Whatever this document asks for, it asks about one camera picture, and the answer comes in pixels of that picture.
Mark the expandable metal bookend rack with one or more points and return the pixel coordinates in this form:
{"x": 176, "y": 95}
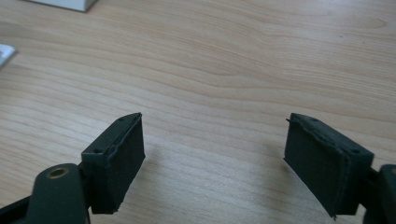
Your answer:
{"x": 62, "y": 3}

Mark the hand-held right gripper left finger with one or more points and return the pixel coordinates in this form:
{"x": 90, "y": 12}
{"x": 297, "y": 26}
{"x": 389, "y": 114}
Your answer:
{"x": 115, "y": 168}

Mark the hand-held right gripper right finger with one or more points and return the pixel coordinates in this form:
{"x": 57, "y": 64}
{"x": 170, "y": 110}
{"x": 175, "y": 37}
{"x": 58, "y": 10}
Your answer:
{"x": 323, "y": 168}

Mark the white book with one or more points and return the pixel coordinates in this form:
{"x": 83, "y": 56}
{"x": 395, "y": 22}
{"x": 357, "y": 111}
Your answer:
{"x": 6, "y": 51}

